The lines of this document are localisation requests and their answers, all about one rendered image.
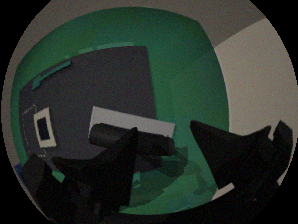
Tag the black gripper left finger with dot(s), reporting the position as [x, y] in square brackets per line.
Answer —
[111, 172]

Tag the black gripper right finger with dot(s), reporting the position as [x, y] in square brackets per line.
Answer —
[226, 152]

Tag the beige square tile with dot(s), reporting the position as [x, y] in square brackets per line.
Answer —
[44, 129]

